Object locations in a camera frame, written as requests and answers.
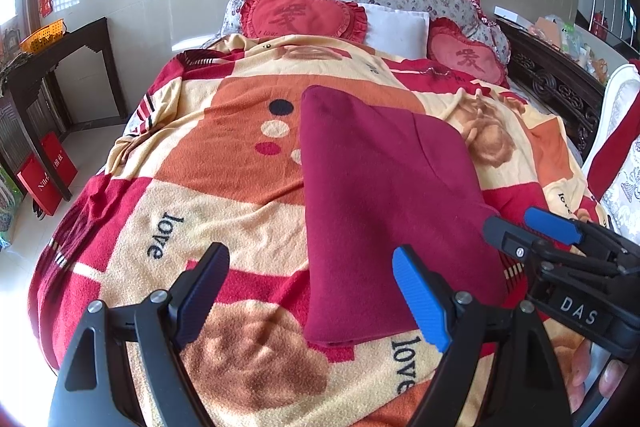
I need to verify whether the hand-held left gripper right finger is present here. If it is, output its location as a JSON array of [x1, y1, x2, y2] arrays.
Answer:
[[391, 246, 573, 427]]

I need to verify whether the white flat box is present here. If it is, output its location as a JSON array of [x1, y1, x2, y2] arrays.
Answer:
[[494, 6, 531, 28]]

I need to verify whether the printed fleece blanket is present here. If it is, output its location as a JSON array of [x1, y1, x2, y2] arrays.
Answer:
[[27, 34, 613, 427]]

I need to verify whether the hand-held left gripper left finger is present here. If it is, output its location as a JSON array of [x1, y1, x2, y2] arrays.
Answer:
[[47, 243, 231, 427]]

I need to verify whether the maroon shirt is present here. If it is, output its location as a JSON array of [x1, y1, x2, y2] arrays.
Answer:
[[300, 84, 508, 349]]

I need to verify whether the floral pillow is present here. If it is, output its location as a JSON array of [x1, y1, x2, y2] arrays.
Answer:
[[221, 0, 281, 36]]

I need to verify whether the small red heart pillow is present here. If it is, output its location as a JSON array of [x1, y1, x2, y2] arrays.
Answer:
[[426, 17, 511, 88]]

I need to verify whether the floral bed sheet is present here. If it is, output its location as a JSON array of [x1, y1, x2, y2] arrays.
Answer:
[[125, 107, 152, 138]]

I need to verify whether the person's right hand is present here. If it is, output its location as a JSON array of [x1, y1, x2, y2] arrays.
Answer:
[[569, 339, 627, 414]]

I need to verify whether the green bag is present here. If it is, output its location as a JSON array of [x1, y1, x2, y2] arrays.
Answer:
[[0, 167, 24, 249]]

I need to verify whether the metal stair railing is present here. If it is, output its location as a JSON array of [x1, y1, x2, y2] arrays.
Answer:
[[582, 0, 640, 58]]

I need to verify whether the pile of plastic bags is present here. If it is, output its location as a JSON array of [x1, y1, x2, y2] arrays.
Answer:
[[527, 14, 618, 82]]

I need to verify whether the red gift bag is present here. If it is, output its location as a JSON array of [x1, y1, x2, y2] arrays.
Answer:
[[16, 155, 63, 217], [39, 132, 78, 202]]

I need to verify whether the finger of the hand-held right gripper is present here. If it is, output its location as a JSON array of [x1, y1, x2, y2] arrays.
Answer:
[[482, 215, 547, 261], [523, 206, 640, 269]]

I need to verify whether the large red heart pillow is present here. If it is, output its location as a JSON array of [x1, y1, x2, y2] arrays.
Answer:
[[239, 0, 370, 44]]

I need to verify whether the red cloth on armchair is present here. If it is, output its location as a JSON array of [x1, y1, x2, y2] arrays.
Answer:
[[587, 127, 640, 204]]

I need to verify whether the dark wooden side table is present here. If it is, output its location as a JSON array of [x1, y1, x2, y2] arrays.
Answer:
[[0, 17, 128, 202]]

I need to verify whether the white carved armchair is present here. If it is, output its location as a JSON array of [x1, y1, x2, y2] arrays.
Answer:
[[582, 62, 640, 230]]

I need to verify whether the yellow plastic basket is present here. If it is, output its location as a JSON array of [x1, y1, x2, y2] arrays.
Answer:
[[19, 19, 68, 54]]

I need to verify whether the white pillow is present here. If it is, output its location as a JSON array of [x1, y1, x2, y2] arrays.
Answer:
[[357, 3, 431, 60]]

